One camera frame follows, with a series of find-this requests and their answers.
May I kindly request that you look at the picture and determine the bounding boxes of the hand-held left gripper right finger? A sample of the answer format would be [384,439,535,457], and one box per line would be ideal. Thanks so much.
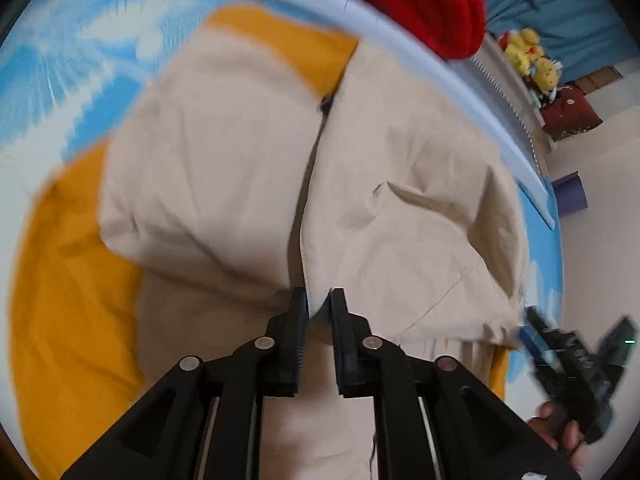
[327,287,582,480]

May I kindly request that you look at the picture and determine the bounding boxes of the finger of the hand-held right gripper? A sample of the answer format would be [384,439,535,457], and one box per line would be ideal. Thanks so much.
[519,306,567,377]

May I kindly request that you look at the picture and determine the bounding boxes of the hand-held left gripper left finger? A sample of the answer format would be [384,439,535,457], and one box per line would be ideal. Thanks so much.
[60,287,311,480]

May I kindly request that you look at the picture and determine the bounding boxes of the beige and mustard hooded jacket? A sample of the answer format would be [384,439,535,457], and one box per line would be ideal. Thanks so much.
[9,2,532,480]

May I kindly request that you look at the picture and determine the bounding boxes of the person's right hand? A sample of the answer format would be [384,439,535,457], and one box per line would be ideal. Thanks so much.
[529,401,587,467]

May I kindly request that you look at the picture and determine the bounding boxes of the purple bag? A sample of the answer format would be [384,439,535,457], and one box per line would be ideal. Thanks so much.
[551,174,587,217]

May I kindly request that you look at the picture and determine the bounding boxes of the dark red bag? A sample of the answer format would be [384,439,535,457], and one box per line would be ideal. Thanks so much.
[541,86,604,140]

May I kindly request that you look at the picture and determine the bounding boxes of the yellow plush toy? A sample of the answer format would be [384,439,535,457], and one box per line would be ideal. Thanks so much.
[529,55,563,95]
[501,27,546,77]

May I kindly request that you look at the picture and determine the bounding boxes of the blue curtain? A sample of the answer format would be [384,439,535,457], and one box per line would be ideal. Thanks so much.
[477,0,640,92]

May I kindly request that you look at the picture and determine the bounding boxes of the red folded blanket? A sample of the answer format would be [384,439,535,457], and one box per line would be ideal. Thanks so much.
[277,0,489,61]

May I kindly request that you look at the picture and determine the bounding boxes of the blue patterned bed sheet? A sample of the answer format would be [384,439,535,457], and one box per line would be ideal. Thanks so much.
[0,0,566,441]

